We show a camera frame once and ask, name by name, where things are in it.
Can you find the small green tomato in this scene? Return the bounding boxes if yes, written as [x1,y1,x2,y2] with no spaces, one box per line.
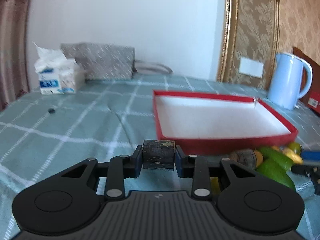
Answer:
[287,142,302,155]

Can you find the dark sugarcane piece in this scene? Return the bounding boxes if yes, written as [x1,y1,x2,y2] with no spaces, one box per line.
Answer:
[142,140,175,171]

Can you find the yellow ridged fruit piece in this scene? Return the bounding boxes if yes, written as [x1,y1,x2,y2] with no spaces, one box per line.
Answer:
[282,147,303,165]

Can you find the short green cucumber piece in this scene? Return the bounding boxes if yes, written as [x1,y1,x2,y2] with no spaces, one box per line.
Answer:
[255,159,296,191]

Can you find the long green cucumber piece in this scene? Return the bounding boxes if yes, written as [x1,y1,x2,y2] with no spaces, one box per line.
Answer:
[257,146,294,171]

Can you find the orange-yellow round fruit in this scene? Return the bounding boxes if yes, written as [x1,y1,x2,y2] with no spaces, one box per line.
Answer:
[253,150,264,168]

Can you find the brown sugarcane piece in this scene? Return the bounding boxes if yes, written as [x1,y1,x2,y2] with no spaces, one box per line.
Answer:
[229,149,257,169]

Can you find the red box lid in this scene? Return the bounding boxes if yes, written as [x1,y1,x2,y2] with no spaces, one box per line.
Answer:
[300,79,320,116]

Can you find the light blue electric kettle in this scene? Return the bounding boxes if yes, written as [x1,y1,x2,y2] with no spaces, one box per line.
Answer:
[267,53,313,110]

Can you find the red shallow cardboard box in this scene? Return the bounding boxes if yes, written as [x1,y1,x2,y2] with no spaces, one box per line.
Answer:
[153,90,298,155]

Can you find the white tissue pack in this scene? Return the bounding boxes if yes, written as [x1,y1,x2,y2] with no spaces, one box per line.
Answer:
[34,46,85,95]

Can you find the grey patterned paper bag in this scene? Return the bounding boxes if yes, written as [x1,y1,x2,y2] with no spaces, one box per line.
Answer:
[60,42,173,80]

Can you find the brown curtain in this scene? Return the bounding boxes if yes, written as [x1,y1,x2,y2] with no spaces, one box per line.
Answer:
[1,0,30,110]

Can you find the white wall switch panel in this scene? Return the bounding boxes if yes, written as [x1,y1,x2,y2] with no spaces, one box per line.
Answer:
[239,57,264,78]

